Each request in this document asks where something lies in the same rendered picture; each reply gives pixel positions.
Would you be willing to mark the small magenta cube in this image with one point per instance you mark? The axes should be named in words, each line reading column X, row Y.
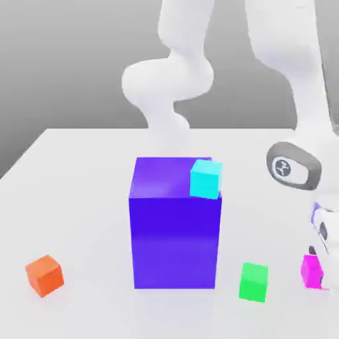
column 310, row 271

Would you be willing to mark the small orange cube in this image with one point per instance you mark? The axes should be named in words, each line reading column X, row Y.
column 44, row 275

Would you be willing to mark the small cyan cube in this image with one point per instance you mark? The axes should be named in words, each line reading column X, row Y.
column 204, row 181

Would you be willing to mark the large blue box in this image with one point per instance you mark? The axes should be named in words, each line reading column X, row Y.
column 173, row 238

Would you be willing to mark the small green cube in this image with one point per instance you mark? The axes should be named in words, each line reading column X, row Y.
column 253, row 283

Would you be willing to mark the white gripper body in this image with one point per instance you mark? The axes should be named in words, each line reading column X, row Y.
column 332, row 267

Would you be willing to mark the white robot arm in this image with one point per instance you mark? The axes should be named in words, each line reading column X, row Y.
column 169, row 79

